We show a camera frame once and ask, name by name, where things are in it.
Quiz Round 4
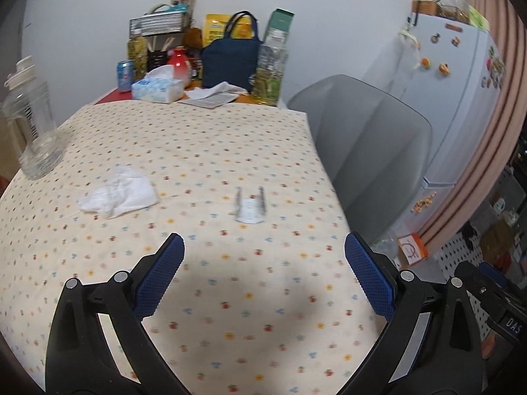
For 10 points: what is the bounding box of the crumpled white tissue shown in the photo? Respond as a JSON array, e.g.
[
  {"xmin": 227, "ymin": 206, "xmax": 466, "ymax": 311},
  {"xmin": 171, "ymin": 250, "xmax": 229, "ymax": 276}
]
[{"xmin": 77, "ymin": 165, "xmax": 160, "ymax": 220}]

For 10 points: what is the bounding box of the orange white box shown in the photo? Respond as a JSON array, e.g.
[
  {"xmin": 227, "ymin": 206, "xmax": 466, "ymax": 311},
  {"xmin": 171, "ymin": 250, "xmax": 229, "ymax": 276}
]
[{"xmin": 396, "ymin": 234, "xmax": 430, "ymax": 266}]

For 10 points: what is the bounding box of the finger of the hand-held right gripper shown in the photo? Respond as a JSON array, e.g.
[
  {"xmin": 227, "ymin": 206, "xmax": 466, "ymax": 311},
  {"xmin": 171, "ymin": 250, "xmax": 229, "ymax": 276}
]
[{"xmin": 455, "ymin": 260, "xmax": 511, "ymax": 297}]

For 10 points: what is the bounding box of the bottle with yellow contents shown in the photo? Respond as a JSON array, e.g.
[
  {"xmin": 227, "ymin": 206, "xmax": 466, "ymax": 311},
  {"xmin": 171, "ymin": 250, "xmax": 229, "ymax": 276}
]
[{"xmin": 127, "ymin": 30, "xmax": 149, "ymax": 75}]

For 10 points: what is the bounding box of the grey chair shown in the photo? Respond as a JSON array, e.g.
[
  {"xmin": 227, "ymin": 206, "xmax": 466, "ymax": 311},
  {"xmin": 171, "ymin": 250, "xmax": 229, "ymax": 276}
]
[{"xmin": 286, "ymin": 75, "xmax": 433, "ymax": 251}]

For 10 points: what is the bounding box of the white refrigerator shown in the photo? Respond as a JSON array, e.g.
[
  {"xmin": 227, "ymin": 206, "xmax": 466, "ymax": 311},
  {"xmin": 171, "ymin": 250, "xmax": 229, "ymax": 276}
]
[{"xmin": 395, "ymin": 12, "xmax": 505, "ymax": 192}]

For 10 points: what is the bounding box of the green carton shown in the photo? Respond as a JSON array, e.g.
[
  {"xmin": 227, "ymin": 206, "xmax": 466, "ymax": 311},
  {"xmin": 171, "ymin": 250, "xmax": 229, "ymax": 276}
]
[{"xmin": 265, "ymin": 8, "xmax": 295, "ymax": 48}]

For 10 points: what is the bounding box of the cluster of colourful fridge magnets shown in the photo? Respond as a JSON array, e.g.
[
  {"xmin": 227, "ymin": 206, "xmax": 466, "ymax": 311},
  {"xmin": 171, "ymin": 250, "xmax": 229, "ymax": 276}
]
[{"xmin": 482, "ymin": 45, "xmax": 505, "ymax": 90}]

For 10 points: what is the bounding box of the blue soda can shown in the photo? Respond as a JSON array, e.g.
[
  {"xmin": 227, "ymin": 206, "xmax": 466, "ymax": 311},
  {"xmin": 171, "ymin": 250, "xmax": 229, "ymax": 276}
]
[{"xmin": 117, "ymin": 60, "xmax": 136, "ymax": 93}]

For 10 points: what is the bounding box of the floral cream tablecloth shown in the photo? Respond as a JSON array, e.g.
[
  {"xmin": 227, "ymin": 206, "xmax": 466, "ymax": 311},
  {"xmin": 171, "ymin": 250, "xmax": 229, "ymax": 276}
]
[{"xmin": 0, "ymin": 99, "xmax": 396, "ymax": 395}]

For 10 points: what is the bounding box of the green paper note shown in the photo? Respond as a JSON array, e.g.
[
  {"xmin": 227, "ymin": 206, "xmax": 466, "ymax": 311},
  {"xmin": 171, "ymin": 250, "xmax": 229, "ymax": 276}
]
[{"xmin": 469, "ymin": 6, "xmax": 491, "ymax": 32}]

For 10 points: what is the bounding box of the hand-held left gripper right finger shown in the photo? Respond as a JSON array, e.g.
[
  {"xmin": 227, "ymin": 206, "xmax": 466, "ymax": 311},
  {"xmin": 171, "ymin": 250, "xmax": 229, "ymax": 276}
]
[{"xmin": 335, "ymin": 231, "xmax": 488, "ymax": 395}]

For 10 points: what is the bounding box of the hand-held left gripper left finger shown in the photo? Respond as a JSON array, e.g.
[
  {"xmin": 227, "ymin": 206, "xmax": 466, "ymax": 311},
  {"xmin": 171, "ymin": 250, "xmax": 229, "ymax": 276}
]
[{"xmin": 44, "ymin": 232, "xmax": 192, "ymax": 395}]

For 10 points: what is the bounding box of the white pegboard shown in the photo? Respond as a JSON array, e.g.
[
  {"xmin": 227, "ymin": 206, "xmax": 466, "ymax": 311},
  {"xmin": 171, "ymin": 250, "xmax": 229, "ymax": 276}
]
[{"xmin": 434, "ymin": 230, "xmax": 486, "ymax": 282}]

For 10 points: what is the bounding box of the yellow snack packet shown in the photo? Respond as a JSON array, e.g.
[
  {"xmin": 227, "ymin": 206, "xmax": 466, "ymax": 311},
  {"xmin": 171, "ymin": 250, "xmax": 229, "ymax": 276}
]
[{"xmin": 205, "ymin": 13, "xmax": 253, "ymax": 46}]

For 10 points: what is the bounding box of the large clear water jug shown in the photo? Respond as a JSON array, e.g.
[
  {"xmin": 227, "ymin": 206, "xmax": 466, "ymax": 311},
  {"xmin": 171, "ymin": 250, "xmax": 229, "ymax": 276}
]
[{"xmin": 1, "ymin": 55, "xmax": 69, "ymax": 180}]

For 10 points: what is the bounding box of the navy lunch bag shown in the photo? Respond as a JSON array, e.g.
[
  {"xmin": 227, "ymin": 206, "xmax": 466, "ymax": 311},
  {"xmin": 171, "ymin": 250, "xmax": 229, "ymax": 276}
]
[{"xmin": 201, "ymin": 10, "xmax": 264, "ymax": 93}]

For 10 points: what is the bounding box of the wire basket with snacks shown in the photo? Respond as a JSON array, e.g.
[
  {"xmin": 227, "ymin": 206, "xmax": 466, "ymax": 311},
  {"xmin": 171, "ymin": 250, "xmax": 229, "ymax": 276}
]
[{"xmin": 436, "ymin": 2, "xmax": 471, "ymax": 24}]

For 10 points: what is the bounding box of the brown plush toy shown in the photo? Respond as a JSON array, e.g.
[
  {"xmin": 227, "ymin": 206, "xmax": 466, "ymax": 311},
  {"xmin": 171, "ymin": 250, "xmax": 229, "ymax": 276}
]
[{"xmin": 183, "ymin": 27, "xmax": 203, "ymax": 50}]

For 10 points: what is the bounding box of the white hanging tote bag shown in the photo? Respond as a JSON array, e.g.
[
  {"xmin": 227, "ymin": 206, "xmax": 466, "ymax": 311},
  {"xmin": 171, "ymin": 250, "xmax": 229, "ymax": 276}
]
[{"xmin": 397, "ymin": 29, "xmax": 421, "ymax": 88}]

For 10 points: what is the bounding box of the white cloth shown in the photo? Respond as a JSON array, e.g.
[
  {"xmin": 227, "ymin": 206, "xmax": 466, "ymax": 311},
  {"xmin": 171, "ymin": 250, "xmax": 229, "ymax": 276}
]
[{"xmin": 188, "ymin": 81, "xmax": 250, "ymax": 100}]

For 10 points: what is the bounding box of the cluster of small yellow magnets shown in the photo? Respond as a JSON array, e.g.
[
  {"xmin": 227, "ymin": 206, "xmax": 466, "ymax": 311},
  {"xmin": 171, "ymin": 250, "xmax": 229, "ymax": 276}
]
[{"xmin": 412, "ymin": 191, "xmax": 438, "ymax": 215}]

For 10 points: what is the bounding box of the small white plastic piece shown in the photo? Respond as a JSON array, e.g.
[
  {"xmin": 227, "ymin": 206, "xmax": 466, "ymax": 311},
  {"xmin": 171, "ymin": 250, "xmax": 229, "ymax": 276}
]
[{"xmin": 234, "ymin": 186, "xmax": 267, "ymax": 225}]

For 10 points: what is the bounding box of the printed paper sheet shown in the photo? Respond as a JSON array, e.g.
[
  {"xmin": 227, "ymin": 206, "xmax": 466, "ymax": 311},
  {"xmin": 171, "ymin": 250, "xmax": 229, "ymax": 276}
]
[{"xmin": 179, "ymin": 92, "xmax": 239, "ymax": 110}]

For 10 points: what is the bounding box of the red white vase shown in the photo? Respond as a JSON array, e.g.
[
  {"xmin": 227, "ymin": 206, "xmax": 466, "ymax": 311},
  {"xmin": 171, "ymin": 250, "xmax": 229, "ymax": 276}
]
[{"xmin": 167, "ymin": 46, "xmax": 191, "ymax": 89}]

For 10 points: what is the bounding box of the black wire basket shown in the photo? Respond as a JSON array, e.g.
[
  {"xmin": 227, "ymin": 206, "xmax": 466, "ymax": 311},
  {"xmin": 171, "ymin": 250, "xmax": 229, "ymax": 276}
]
[{"xmin": 129, "ymin": 12, "xmax": 192, "ymax": 37}]

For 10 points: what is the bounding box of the clear cooking oil bottle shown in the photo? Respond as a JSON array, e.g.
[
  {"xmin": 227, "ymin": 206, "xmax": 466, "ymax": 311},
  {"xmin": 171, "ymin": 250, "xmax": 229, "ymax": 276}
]
[{"xmin": 250, "ymin": 35, "xmax": 289, "ymax": 107}]

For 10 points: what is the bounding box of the blue white tissue box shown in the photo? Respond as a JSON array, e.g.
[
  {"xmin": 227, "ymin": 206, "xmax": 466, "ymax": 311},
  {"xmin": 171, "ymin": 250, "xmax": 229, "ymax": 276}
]
[{"xmin": 131, "ymin": 65, "xmax": 186, "ymax": 104}]

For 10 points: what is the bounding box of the black utensil holder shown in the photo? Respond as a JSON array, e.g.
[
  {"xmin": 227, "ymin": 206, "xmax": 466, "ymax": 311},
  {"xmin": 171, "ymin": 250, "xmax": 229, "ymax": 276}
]
[{"xmin": 147, "ymin": 47, "xmax": 170, "ymax": 72}]

